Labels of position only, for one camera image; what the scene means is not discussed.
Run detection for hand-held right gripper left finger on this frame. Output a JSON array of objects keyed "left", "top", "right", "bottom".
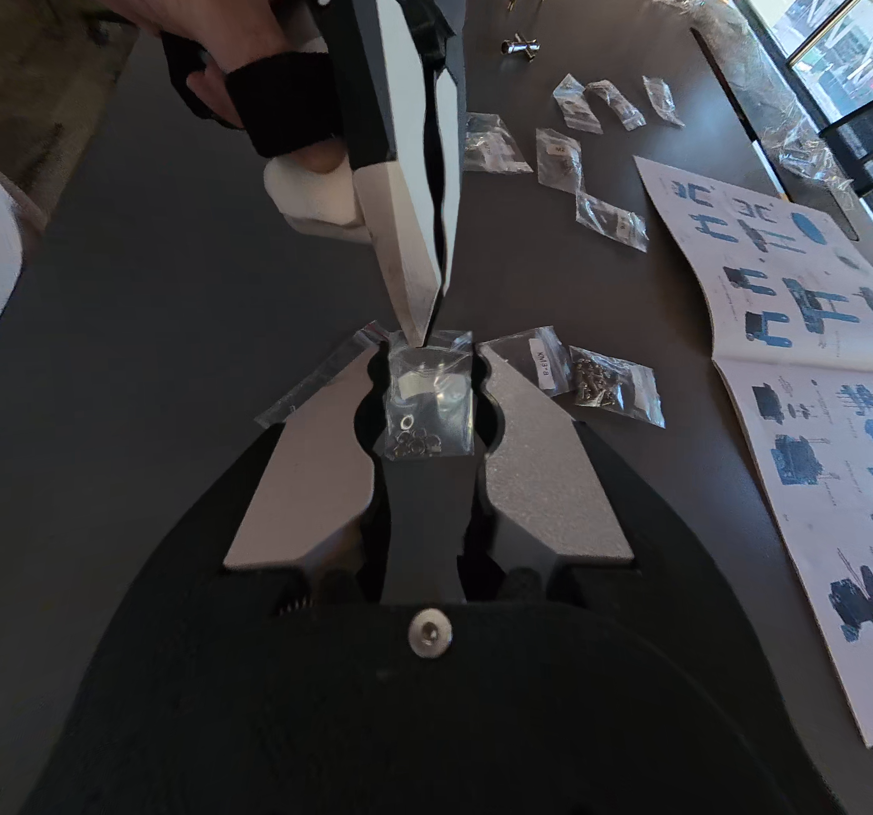
[{"left": 221, "top": 344, "right": 383, "bottom": 603}]

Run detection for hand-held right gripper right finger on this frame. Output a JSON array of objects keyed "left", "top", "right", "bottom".
[{"left": 464, "top": 342, "right": 635, "bottom": 603}]

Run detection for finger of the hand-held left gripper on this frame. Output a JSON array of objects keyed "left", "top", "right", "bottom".
[
  {"left": 353, "top": 0, "right": 446, "bottom": 348},
  {"left": 435, "top": 68, "right": 463, "bottom": 299}
]

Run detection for single clear zip bag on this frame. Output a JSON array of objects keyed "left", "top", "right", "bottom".
[{"left": 382, "top": 328, "right": 476, "bottom": 463}]

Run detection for dark grey desk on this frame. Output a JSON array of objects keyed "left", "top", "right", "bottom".
[{"left": 0, "top": 0, "right": 873, "bottom": 815}]

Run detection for scattered small hardware bags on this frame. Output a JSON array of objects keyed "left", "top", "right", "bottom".
[{"left": 462, "top": 0, "right": 686, "bottom": 430}]

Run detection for open instruction booklet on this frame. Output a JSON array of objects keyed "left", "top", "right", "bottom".
[{"left": 633, "top": 155, "right": 873, "bottom": 749}]

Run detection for crumpled clear plastic wrap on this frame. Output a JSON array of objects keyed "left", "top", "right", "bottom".
[{"left": 650, "top": 0, "right": 862, "bottom": 210}]

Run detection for large window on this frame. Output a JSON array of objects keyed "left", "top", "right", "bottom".
[{"left": 740, "top": 0, "right": 873, "bottom": 121}]

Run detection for black mesh office chair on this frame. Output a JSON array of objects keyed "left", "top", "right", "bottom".
[{"left": 817, "top": 104, "right": 873, "bottom": 196}]

